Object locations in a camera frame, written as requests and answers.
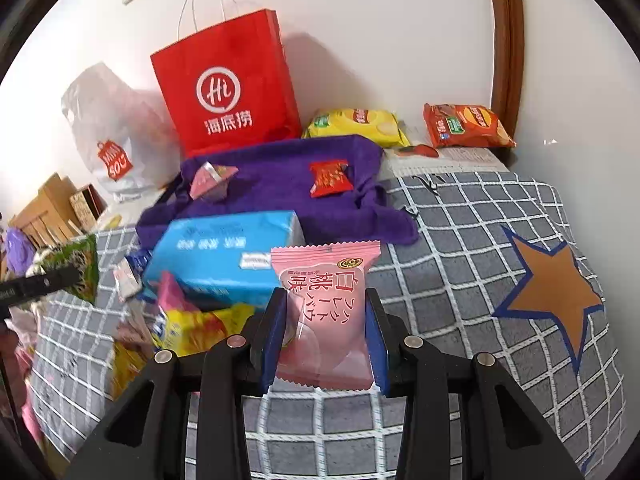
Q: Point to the brown wooden door frame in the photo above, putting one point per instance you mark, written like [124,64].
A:
[507,35]

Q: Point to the yellow chips bag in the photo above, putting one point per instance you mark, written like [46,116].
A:
[360,125]

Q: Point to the white plastic bag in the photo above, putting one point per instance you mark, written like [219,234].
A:
[100,110]

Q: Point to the pink and yellow snack packet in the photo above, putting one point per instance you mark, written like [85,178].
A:
[200,327]

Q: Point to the orange chips bag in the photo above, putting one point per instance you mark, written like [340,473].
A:
[465,125]

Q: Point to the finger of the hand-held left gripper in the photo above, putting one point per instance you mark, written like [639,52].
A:
[40,282]

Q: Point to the dark red patterned box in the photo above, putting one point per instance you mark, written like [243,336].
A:
[87,207]

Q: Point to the small white snack packet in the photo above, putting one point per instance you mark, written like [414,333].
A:
[127,280]

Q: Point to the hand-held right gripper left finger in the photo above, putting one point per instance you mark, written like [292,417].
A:
[272,340]

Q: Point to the small blue snack packet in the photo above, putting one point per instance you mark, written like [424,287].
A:
[137,260]

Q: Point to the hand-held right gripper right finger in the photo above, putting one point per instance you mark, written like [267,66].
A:
[375,345]

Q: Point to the small red snack packet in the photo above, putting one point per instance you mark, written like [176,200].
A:
[330,177]

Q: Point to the red paper bag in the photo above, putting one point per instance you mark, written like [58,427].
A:
[225,60]

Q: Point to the wooden box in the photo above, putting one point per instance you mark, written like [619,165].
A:
[45,210]

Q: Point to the green snack packet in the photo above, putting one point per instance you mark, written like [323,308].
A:
[80,260]

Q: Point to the purple fabric bag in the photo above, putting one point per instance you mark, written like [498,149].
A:
[270,180]

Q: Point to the blue tissue pack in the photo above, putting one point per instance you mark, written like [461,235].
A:
[215,255]

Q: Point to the pink peach snack packet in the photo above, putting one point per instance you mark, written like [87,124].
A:
[325,300]

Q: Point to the purple plastic bag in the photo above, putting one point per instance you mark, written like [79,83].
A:
[17,245]

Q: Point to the grey checked blanket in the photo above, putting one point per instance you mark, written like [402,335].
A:
[475,210]

